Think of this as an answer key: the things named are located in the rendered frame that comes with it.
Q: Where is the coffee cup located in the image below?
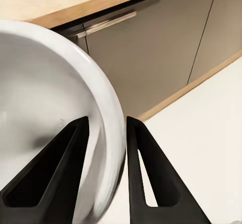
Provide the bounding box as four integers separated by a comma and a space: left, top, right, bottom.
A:
0, 20, 127, 224

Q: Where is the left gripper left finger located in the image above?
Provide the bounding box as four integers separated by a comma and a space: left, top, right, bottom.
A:
0, 116, 90, 224

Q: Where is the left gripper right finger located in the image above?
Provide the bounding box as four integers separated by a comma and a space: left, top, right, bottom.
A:
126, 117, 211, 224

